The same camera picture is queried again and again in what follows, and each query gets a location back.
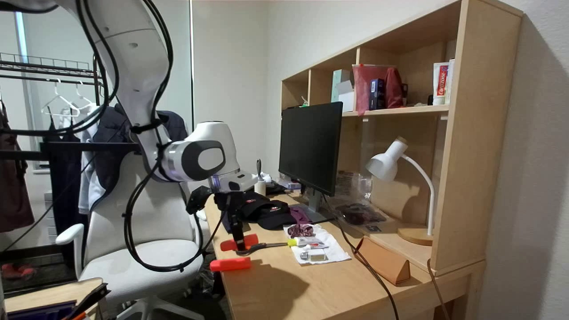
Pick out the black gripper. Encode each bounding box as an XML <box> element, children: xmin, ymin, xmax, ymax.
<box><xmin>213</xmin><ymin>189</ymin><xmax>254</xmax><ymax>256</ymax></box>

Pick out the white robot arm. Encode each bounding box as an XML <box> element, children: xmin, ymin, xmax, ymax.
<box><xmin>0</xmin><ymin>0</ymin><xmax>252</xmax><ymax>194</ymax></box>

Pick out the red plastic sheath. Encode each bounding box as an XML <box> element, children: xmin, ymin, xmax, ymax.
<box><xmin>208</xmin><ymin>258</ymin><xmax>250</xmax><ymax>272</ymax></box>

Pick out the black cap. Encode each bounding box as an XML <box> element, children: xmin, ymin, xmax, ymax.
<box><xmin>241</xmin><ymin>194</ymin><xmax>295</xmax><ymax>230</ymax></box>

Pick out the white clutter pile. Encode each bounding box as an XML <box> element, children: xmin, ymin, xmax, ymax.
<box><xmin>252</xmin><ymin>173</ymin><xmax>300</xmax><ymax>198</ymax></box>

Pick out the white paper with stickers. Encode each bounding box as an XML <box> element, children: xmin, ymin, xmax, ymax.
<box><xmin>282</xmin><ymin>224</ymin><xmax>350</xmax><ymax>265</ymax></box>

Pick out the white office chair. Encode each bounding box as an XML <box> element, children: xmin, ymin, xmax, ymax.
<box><xmin>53</xmin><ymin>119</ymin><xmax>206</xmax><ymax>320</ymax></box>

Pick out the black computer monitor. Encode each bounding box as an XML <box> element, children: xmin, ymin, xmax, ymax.
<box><xmin>279</xmin><ymin>103</ymin><xmax>343</xmax><ymax>223</ymax></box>

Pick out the brown cardboard wedge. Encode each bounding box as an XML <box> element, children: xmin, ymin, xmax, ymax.
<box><xmin>357</xmin><ymin>239</ymin><xmax>410</xmax><ymax>285</ymax></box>

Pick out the white desk lamp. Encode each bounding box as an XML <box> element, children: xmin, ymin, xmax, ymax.
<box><xmin>364</xmin><ymin>137</ymin><xmax>437</xmax><ymax>247</ymax></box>

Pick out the teal box on shelf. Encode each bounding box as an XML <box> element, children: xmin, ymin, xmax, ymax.
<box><xmin>330</xmin><ymin>70</ymin><xmax>353</xmax><ymax>112</ymax></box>

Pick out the red bag on shelf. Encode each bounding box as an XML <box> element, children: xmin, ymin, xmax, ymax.
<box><xmin>352</xmin><ymin>64</ymin><xmax>405</xmax><ymax>114</ymax></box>

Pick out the black tray with red item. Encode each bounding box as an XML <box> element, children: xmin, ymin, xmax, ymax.
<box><xmin>0</xmin><ymin>246</ymin><xmax>74</xmax><ymax>297</ymax></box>

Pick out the black clothes rack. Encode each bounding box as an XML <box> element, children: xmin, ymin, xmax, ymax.
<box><xmin>0</xmin><ymin>52</ymin><xmax>149</xmax><ymax>239</ymax></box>

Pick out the wooden desk hutch shelf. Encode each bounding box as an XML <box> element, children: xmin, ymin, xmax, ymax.
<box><xmin>281</xmin><ymin>0</ymin><xmax>522</xmax><ymax>274</ymax></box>

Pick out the white red book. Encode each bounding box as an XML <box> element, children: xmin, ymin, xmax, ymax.
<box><xmin>432</xmin><ymin>59</ymin><xmax>455</xmax><ymax>105</ymax></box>

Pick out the black cable on desk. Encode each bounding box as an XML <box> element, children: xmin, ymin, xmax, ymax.
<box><xmin>336</xmin><ymin>219</ymin><xmax>401</xmax><ymax>320</ymax></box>

